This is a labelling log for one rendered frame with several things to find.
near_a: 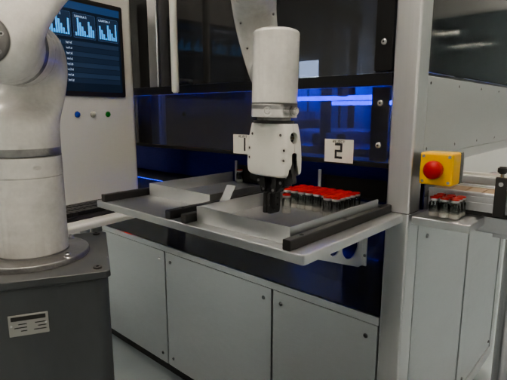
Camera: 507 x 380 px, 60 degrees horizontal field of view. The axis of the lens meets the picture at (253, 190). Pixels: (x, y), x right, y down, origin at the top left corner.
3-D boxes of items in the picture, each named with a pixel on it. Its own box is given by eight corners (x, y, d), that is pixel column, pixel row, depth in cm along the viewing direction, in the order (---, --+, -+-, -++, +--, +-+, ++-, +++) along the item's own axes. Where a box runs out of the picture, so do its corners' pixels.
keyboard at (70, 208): (133, 197, 161) (133, 191, 160) (160, 202, 153) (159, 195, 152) (26, 219, 128) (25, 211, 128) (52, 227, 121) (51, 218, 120)
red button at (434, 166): (427, 176, 98) (428, 159, 97) (445, 179, 96) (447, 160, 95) (420, 179, 95) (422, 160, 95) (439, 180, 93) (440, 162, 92)
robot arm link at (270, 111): (308, 105, 80) (307, 121, 81) (271, 104, 86) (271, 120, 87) (279, 103, 74) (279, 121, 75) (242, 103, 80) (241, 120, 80)
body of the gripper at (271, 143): (308, 116, 80) (305, 176, 82) (265, 114, 87) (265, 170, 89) (283, 115, 74) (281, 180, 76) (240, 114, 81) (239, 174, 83)
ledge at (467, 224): (432, 213, 112) (433, 206, 112) (487, 222, 104) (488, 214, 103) (410, 223, 102) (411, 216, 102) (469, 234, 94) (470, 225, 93)
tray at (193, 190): (231, 181, 152) (231, 171, 151) (291, 190, 135) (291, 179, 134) (149, 194, 127) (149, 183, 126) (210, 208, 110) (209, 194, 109)
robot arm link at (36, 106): (-30, 158, 70) (-48, 1, 66) (17, 148, 88) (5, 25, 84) (48, 157, 72) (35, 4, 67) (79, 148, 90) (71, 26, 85)
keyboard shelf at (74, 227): (122, 200, 169) (121, 194, 168) (173, 209, 153) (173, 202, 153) (1, 225, 132) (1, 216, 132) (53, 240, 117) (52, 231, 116)
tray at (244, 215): (290, 199, 121) (291, 186, 120) (377, 213, 104) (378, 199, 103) (197, 222, 96) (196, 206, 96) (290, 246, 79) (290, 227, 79)
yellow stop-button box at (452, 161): (430, 179, 104) (432, 149, 103) (462, 183, 99) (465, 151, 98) (417, 183, 99) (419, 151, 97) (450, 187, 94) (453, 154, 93)
